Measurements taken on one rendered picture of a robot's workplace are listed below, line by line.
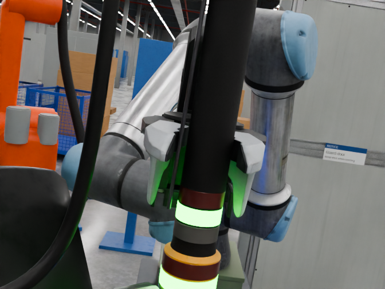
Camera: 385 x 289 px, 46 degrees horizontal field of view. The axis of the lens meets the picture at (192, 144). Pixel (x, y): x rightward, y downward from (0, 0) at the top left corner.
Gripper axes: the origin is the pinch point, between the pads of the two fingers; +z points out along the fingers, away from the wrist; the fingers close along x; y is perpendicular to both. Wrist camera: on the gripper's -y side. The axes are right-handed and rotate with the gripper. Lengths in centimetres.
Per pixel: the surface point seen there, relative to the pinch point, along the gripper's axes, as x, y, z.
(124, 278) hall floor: 26, 150, -285
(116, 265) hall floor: 35, 150, -305
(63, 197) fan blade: 11.6, 8.3, -11.4
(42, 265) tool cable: 8.9, 7.8, 3.9
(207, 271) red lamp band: -1.5, 9.0, -1.1
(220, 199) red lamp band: -1.7, 3.8, -2.0
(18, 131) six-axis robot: 136, 66, -352
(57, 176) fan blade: 12.8, 6.9, -12.8
